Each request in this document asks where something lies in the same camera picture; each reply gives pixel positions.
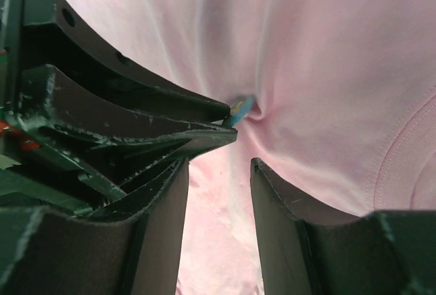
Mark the pink t-shirt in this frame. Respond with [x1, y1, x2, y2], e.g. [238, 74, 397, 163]
[67, 0, 435, 294]

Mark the round portrait pin badge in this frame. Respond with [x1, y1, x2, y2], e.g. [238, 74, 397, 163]
[222, 95, 255, 127]

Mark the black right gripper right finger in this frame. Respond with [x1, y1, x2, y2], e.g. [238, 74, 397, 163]
[250, 158, 435, 294]

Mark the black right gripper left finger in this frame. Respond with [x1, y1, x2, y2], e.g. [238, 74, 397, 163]
[1, 159, 189, 294]

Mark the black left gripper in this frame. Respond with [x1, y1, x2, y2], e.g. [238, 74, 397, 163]
[1, 0, 236, 206]

